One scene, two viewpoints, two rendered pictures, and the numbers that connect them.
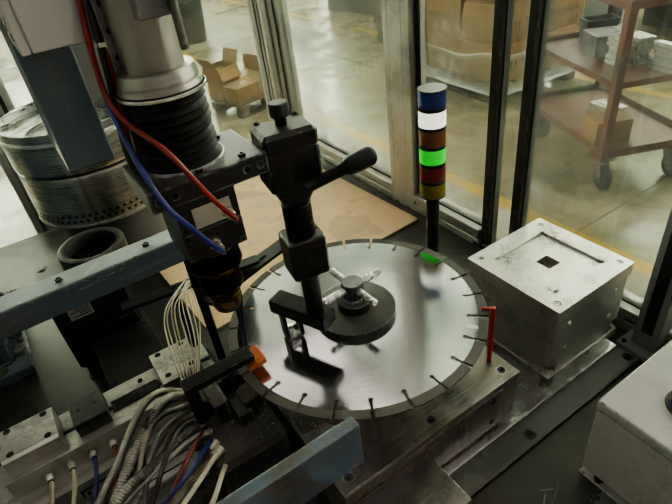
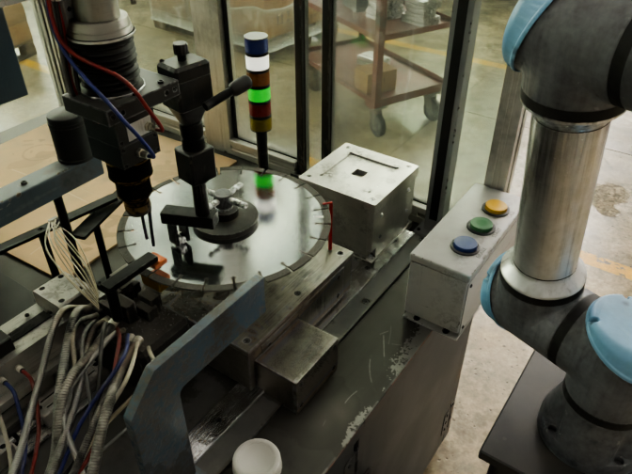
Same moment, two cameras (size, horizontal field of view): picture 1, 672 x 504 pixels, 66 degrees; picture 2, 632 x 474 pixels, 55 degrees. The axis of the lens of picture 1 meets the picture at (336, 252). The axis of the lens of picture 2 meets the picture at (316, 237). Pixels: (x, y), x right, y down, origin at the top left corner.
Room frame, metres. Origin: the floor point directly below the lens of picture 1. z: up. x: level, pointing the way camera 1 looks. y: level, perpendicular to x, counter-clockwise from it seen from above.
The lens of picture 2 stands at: (-0.28, 0.21, 1.54)
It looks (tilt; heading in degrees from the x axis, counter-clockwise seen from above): 37 degrees down; 334
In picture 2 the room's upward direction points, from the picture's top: straight up
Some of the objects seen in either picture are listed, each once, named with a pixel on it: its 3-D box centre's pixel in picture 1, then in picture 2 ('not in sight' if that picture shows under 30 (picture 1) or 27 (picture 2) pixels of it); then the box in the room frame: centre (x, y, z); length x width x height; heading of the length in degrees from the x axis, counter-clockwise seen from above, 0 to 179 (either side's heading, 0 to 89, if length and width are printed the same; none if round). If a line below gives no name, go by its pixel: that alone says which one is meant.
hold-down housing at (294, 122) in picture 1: (294, 196); (189, 117); (0.48, 0.03, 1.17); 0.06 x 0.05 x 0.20; 110
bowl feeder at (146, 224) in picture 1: (101, 183); not in sight; (1.12, 0.52, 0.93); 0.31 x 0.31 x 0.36
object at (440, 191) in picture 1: (432, 186); (260, 121); (0.79, -0.18, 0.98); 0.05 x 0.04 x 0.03; 29
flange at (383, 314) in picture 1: (354, 304); (225, 213); (0.54, -0.02, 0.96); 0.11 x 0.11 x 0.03
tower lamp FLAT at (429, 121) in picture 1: (432, 116); (257, 60); (0.79, -0.18, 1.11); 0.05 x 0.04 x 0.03; 29
